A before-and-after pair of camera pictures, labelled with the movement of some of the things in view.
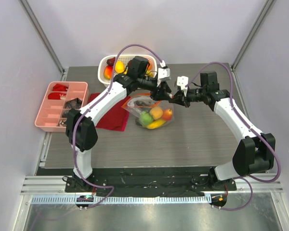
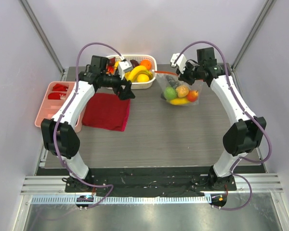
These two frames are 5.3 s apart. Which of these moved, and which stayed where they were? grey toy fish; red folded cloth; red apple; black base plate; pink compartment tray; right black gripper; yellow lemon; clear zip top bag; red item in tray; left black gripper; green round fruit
Moved: red apple; yellow lemon; green round fruit; left black gripper; grey toy fish; right black gripper; clear zip top bag
Stayed: black base plate; red folded cloth; red item in tray; pink compartment tray
